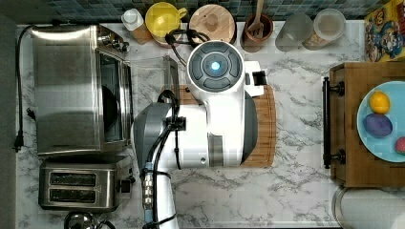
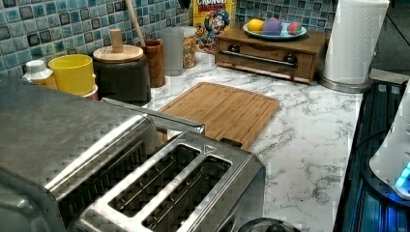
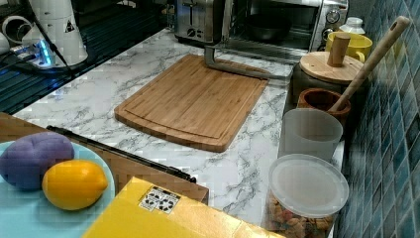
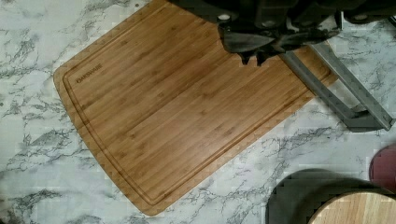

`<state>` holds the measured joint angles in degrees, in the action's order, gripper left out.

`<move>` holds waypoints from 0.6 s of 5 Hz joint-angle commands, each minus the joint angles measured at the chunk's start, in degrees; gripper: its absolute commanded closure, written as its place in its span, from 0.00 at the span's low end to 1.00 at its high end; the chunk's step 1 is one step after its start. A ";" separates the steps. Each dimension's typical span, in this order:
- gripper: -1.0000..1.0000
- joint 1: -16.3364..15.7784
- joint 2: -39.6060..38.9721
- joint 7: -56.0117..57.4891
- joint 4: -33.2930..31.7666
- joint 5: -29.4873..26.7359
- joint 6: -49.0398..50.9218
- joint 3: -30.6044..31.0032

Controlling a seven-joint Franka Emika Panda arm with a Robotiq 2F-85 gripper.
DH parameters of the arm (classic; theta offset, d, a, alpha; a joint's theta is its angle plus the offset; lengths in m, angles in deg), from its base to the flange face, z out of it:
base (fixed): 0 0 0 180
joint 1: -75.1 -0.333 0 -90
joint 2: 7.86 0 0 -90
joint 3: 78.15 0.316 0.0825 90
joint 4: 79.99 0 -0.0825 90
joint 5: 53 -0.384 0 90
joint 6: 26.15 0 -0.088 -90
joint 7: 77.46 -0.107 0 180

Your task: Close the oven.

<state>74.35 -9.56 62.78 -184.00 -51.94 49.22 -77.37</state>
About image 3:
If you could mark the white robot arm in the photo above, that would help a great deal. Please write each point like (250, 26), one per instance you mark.
(53, 40)

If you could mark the dark pan inside oven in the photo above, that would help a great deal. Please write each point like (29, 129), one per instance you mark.
(266, 28)

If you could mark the silver toaster oven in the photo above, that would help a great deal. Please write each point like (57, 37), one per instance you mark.
(302, 25)

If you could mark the bamboo cutting board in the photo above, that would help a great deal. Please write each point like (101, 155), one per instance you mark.
(193, 105)

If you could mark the translucent plastic cup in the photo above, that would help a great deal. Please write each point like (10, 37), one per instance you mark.
(310, 132)

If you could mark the wooden drawer box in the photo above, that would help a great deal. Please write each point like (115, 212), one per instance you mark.
(123, 165)

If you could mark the silver two-slot toaster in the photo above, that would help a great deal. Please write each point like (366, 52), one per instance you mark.
(199, 20)

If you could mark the wooden utensil holder cup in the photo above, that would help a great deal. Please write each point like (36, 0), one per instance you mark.
(323, 99)

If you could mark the yellow cereal box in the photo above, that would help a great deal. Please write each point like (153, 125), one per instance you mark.
(144, 210)

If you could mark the snack jar with clear lid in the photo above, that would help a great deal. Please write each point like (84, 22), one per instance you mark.
(304, 196)

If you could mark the black jar with wooden lid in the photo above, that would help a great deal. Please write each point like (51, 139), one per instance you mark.
(332, 70)

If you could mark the yellow toy lemon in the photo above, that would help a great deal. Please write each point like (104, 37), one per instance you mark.
(74, 184)

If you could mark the yellow mug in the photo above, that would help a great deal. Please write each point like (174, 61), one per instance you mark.
(358, 48)

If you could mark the purple toy fruit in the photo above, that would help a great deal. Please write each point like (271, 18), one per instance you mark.
(25, 161)

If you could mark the light blue plate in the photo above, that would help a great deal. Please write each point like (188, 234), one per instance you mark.
(28, 214)

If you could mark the wooden pestle stick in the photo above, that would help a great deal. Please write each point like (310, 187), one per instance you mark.
(382, 47)

